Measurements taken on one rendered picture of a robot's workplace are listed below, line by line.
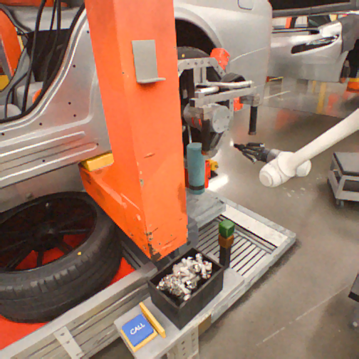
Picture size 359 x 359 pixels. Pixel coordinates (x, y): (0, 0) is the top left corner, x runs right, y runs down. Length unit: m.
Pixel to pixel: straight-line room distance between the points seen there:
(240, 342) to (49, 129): 1.25
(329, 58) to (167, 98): 3.11
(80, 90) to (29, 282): 0.77
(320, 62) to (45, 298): 3.52
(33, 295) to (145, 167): 0.63
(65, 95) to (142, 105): 0.55
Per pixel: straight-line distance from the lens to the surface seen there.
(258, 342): 1.29
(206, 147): 1.00
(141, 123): 0.60
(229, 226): 0.76
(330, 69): 3.64
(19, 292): 1.01
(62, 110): 1.09
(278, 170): 1.07
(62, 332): 0.98
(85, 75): 1.11
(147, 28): 0.61
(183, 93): 1.29
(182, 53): 1.25
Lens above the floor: 1.15
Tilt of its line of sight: 29 degrees down
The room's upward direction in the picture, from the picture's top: 4 degrees counter-clockwise
